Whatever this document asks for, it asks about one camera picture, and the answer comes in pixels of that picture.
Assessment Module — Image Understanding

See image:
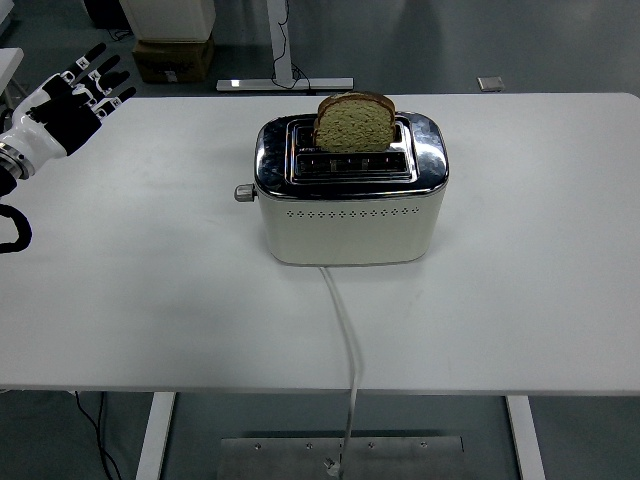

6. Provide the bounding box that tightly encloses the white toaster power cord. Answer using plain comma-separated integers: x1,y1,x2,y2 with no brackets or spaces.
319,266,364,476

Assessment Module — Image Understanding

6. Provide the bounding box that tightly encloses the brown cardboard box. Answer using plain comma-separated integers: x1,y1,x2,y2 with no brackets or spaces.
131,35,216,85

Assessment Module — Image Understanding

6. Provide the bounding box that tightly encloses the cream chrome two-slot toaster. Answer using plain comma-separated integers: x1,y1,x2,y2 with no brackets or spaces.
233,110,450,267

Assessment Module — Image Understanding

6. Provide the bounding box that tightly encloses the grey metal plate with screws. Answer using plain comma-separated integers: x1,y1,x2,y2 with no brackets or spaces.
215,436,466,480

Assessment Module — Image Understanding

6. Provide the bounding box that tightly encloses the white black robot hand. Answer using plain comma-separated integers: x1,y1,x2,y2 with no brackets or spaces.
0,42,137,169

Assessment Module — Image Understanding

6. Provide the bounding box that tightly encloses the black floor object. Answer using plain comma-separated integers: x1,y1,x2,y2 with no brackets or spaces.
82,0,132,30

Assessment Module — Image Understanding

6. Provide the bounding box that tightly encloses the white box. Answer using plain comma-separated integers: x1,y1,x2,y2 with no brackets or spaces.
118,0,217,43

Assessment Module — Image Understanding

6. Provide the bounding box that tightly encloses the black cable under table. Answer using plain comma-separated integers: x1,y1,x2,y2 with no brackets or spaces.
73,391,124,480

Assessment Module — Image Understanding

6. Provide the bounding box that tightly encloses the white T-shaped table stand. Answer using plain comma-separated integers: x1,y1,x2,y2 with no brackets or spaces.
216,0,355,93

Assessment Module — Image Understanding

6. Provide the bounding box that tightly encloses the brown bread slice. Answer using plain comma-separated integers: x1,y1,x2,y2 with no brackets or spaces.
313,91,397,154

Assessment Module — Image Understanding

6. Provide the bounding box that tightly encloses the black cable on stand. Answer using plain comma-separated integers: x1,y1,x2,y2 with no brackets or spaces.
272,0,321,96

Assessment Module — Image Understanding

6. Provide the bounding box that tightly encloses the white table leg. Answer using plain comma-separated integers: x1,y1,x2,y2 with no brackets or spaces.
504,395,547,480
134,392,177,480

